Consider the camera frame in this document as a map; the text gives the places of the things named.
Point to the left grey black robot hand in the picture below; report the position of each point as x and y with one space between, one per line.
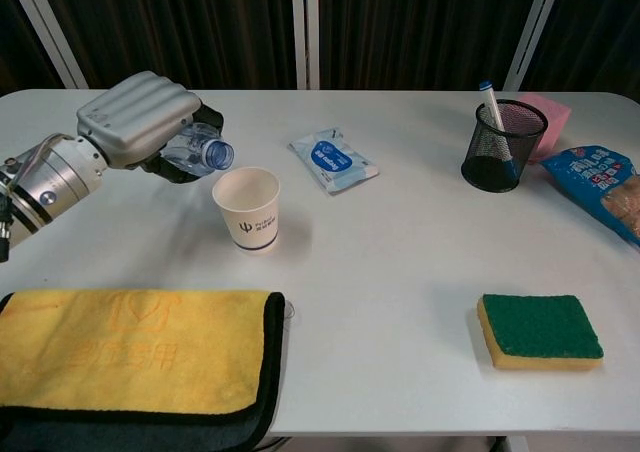
135 117

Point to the clear plastic water bottle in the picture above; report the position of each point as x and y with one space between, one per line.
202 149

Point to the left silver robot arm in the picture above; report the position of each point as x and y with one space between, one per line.
42 182

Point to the white paper cup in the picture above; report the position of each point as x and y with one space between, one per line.
247 209

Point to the dark pleated curtain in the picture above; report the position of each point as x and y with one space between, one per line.
190 27

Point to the blue wet wipes pack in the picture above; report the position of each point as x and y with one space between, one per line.
332 159

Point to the yellow black microfiber cloth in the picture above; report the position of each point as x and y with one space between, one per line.
130 357

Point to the white blue marker pen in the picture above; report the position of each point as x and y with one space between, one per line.
495 109

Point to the black mesh pen holder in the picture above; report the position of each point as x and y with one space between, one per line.
500 147

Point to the pink sponge block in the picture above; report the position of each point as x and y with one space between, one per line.
550 127

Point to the green yellow scouring sponge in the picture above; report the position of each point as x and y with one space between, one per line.
542 332

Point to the blue snack bag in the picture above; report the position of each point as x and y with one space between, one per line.
602 184

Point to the white slanted frame bar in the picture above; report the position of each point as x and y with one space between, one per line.
47 27
532 32

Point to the white vertical frame post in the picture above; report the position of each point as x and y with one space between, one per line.
305 27

